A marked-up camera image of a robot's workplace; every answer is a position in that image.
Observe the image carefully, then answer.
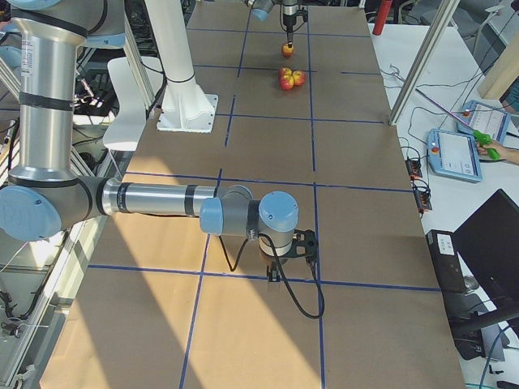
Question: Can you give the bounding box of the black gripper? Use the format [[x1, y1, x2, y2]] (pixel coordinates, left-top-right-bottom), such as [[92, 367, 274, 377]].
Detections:
[[265, 229, 319, 282], [281, 0, 308, 47]]

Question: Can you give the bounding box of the lone red yellow apple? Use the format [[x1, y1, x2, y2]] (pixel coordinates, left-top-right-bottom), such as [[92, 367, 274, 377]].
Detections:
[[281, 42, 294, 58]]

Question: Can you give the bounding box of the red yellow apple middle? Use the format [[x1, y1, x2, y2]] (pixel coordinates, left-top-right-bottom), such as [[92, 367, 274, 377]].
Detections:
[[292, 71, 307, 87]]

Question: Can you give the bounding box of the red yellow apple far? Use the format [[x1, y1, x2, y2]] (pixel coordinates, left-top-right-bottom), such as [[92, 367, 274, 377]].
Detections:
[[279, 75, 294, 91]]

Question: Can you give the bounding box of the red cylinder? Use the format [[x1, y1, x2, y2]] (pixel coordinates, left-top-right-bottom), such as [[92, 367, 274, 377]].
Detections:
[[372, 0, 392, 36]]

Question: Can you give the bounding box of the black orange usb hub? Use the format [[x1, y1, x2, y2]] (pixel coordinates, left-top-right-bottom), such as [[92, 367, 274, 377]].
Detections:
[[405, 158, 422, 180]]

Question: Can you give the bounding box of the black computer box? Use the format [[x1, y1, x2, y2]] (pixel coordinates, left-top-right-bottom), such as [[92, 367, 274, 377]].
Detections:
[[426, 229, 466, 293]]

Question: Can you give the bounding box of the near blue teach pendant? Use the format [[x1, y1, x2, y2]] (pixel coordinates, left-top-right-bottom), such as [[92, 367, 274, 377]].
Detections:
[[427, 129, 483, 182]]

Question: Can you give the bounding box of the blue teach pendant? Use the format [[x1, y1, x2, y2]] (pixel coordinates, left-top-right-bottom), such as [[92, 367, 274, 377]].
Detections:
[[427, 129, 483, 182], [457, 100, 512, 143]]

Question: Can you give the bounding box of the black monitor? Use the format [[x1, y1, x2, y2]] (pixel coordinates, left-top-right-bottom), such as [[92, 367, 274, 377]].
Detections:
[[452, 189, 518, 335]]

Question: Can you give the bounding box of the white chair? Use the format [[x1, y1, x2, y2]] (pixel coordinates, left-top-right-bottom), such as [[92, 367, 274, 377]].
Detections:
[[103, 57, 147, 152]]

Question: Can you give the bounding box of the far blue teach pendant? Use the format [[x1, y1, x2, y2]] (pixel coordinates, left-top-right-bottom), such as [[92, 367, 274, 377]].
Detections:
[[457, 100, 512, 143]]

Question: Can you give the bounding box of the person in black shirt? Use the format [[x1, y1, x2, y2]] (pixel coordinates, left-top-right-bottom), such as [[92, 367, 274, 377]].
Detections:
[[477, 79, 519, 165]]

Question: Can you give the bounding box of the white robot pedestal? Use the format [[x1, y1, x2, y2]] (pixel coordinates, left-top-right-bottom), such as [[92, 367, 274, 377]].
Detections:
[[145, 0, 218, 134]]

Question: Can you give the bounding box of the aluminium frame post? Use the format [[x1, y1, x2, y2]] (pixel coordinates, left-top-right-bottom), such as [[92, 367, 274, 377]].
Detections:
[[388, 0, 460, 126]]

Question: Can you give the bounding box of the green handled reacher grabber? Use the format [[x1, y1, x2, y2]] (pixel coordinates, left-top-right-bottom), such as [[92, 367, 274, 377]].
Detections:
[[388, 63, 508, 162]]

